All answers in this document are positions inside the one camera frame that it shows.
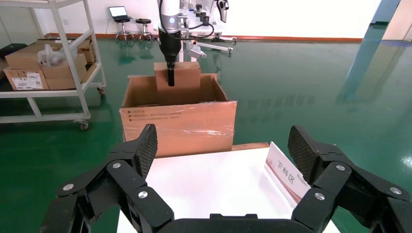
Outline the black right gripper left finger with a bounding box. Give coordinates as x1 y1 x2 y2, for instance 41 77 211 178
40 123 174 233

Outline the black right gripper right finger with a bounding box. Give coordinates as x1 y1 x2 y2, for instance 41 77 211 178
287 125 412 233

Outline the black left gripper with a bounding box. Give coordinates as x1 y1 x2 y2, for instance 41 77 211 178
158 29 183 87

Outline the small cardboard box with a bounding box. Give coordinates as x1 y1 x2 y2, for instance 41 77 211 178
153 62 202 104

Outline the large cardboard box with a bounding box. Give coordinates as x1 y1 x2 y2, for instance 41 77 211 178
119 73 238 158

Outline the cardboard box with tape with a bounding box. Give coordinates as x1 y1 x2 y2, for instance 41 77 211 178
35 38 96 64

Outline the plain brown cardboard box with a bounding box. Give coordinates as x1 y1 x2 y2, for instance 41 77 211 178
42 53 88 80
45 69 88 91

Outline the cardboard box with white label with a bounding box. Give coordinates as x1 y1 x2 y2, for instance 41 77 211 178
3 67 51 92

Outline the wide flat cardboard box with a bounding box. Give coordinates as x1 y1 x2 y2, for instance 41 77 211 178
4 43 67 70

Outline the black round stool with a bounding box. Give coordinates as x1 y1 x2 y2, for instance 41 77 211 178
114 17 136 41
135 18 156 41

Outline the acrylic sign with Chinese text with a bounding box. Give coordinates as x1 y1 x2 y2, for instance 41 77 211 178
264 141 312 209

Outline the open laptop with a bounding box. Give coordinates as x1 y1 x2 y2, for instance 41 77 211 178
108 5 133 22

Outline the white wheeled shelf cart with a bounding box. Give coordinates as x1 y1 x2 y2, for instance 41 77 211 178
0 0 107 131

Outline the plywood board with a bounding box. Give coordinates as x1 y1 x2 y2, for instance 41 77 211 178
154 142 270 159

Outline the white plastic bag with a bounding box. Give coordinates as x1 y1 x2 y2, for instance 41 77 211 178
37 44 78 67

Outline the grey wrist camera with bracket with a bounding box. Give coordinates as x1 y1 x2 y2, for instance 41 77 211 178
180 27 207 60

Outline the black looped cable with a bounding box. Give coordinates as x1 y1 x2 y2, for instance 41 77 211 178
160 22 216 41

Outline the white frame base bar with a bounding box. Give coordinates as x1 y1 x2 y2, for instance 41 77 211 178
193 36 238 54

